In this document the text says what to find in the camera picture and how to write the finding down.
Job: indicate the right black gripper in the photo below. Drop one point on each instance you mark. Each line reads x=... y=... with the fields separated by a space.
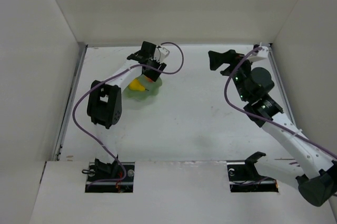
x=232 y=61

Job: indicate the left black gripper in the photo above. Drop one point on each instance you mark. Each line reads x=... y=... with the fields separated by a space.
x=154 y=70

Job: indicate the yellow fake pear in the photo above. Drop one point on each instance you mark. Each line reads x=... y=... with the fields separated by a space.
x=136 y=85

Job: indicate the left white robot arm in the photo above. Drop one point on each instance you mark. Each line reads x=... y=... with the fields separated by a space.
x=105 y=109

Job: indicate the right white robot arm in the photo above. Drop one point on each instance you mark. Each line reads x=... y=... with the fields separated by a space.
x=313 y=172

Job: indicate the green scalloped fruit bowl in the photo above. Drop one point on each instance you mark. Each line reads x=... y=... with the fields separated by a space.
x=153 y=90

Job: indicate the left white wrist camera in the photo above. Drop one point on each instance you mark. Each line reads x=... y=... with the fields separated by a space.
x=161 y=54

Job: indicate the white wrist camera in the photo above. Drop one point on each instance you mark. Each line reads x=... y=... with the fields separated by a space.
x=161 y=54
x=259 y=55

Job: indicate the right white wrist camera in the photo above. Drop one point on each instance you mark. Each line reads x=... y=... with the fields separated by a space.
x=259 y=55

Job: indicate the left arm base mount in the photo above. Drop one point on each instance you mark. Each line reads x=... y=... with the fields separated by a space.
x=98 y=181

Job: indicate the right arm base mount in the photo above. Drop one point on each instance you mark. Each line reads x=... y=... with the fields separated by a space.
x=242 y=181

